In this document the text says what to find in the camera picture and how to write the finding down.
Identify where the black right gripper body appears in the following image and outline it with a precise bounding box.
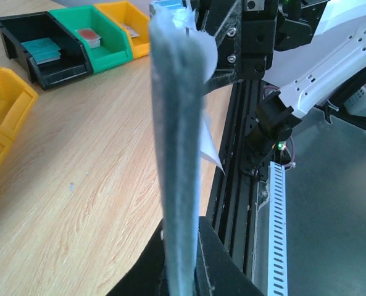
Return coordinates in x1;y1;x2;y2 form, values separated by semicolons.
198;1;312;92

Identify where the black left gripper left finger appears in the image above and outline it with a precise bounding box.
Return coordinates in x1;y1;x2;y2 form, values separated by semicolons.
107;223;168;296

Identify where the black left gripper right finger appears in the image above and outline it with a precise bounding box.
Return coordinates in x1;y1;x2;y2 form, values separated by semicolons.
194;216;262;296

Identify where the blue card holder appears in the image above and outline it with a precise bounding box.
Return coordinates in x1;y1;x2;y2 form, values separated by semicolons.
149;1;218;295

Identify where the white VIP card stack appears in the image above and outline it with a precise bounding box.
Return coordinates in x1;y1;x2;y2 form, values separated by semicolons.
121;23;139;38

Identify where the red circle card stack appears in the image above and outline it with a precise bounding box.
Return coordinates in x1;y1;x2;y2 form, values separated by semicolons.
76;28;101;49

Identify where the teal card stack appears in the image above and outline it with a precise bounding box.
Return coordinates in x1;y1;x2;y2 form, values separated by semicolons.
22;38;61;65

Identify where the yellow bin right group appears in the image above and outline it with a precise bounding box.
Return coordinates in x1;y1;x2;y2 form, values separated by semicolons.
94;1;150;59

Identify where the green plastic bin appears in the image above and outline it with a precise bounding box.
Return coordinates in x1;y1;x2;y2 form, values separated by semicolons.
48;4;133;75

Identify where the black plastic bin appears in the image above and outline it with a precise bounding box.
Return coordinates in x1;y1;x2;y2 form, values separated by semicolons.
0;12;93;90

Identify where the white slotted cable duct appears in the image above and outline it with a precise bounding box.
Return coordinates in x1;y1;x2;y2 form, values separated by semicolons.
267;162;288;296

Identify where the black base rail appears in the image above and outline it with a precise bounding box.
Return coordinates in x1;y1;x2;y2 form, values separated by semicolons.
206;80;269;278

